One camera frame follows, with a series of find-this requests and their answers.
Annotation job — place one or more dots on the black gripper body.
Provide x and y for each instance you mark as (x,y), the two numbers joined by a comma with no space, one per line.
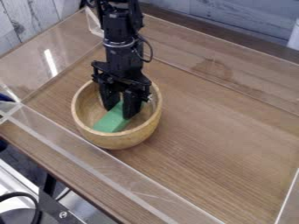
(121,72)

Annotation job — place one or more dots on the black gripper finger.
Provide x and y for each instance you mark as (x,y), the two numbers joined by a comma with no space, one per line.
(133,104)
(110,95)

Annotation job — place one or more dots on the brown wooden bowl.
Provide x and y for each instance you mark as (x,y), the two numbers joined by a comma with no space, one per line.
(88,110)

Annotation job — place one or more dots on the green rectangular block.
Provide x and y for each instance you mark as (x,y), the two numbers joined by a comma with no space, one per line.
(113,122)

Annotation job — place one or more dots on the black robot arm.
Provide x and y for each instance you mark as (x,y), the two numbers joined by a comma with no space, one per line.
(121,18)

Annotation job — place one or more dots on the blue object at edge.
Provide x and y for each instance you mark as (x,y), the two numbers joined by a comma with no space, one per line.
(6,98)

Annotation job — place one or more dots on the clear acrylic tray walls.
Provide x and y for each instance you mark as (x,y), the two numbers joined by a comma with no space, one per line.
(221,163)

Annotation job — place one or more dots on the black metal table leg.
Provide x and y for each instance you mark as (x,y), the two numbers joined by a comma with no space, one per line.
(50,185)

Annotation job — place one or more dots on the white object at right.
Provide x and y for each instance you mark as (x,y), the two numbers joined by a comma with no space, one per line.
(294,39)

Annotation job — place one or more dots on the black bracket with screw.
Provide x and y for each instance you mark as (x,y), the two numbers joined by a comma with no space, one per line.
(56,213)

